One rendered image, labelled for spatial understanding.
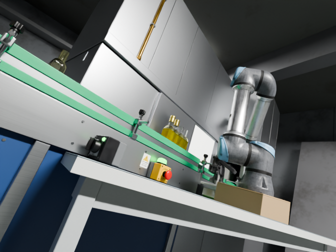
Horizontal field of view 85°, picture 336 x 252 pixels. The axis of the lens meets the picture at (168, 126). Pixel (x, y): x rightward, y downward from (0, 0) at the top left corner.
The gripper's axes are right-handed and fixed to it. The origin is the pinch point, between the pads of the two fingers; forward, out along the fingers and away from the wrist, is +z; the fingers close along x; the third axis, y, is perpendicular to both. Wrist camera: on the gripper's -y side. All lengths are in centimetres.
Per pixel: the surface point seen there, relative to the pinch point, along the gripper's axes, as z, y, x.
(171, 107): -44, 34, 29
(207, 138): -44, 35, -31
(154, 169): 4, 2, 57
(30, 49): -129, 316, 103
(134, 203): 15, -17, 80
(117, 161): 7, -2, 79
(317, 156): -101, -37, -231
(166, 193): 11, -23, 76
